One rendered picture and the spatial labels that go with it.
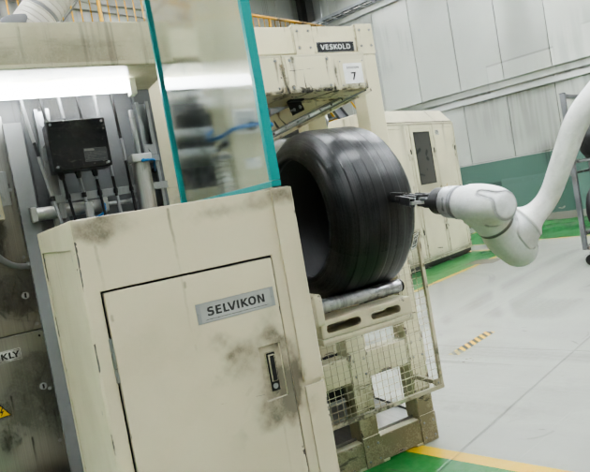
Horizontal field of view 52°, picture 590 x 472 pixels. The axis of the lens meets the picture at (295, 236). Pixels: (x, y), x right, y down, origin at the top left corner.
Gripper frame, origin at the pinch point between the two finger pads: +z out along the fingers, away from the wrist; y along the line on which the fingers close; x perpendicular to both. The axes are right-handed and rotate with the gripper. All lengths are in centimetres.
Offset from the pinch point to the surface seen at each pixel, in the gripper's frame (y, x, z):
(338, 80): -20, -40, 57
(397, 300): -3.8, 35.1, 9.2
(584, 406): -134, 126, 34
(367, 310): 8.6, 35.6, 9.1
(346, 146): 7.9, -16.6, 14.3
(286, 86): 3, -39, 57
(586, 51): -975, -109, 617
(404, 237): -3.9, 13.4, 3.8
